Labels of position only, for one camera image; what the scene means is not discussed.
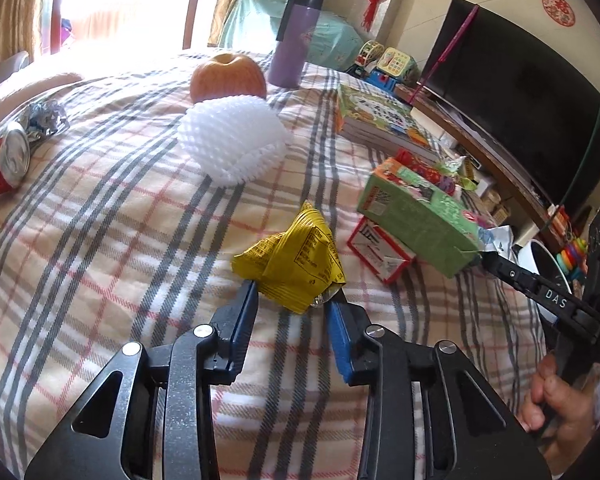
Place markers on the yellow snack wrapper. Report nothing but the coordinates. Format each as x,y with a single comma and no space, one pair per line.
290,260

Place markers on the white foam fruit net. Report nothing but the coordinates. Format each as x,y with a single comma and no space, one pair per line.
230,135

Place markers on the green cover picture book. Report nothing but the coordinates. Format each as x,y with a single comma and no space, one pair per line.
375,110

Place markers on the person's right hand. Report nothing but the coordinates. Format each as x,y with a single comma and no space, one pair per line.
570,405

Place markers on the teal covered armchair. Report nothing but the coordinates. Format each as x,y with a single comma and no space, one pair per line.
330,40

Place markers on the grey pillow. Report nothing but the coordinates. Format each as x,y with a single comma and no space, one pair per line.
11,64

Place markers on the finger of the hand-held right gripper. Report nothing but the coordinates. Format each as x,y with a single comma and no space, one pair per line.
535,285

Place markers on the yellow green activity toy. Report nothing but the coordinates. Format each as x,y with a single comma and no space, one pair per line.
369,53

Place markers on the pink stick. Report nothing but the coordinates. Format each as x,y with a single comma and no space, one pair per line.
450,42

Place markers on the apple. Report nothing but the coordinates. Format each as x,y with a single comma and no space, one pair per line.
227,77

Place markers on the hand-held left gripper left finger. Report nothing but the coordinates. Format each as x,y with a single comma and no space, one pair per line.
242,330

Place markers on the round red paper cutting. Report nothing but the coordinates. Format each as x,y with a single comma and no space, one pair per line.
558,10

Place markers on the beige cushion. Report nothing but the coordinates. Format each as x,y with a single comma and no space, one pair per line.
25,92

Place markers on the green carton box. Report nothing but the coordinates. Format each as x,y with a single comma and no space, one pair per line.
420,210

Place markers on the thin green stick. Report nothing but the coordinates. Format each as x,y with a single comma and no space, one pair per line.
587,145

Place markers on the thick paperback book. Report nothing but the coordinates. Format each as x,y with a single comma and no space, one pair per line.
415,151

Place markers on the crumpled silver foil wrapper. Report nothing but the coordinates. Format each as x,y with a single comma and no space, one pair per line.
45,117

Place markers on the black flat television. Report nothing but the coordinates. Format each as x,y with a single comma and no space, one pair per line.
520,85

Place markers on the purple thermos bottle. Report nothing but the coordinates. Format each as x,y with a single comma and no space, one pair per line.
290,45

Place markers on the green crumpled wrapper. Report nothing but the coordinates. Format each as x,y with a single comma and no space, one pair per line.
452,167

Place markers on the toy phone with buttons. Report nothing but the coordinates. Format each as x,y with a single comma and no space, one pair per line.
397,62

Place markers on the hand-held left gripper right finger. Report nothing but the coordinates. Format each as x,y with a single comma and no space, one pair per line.
339,345

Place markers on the red and white box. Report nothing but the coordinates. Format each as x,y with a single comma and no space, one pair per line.
380,250

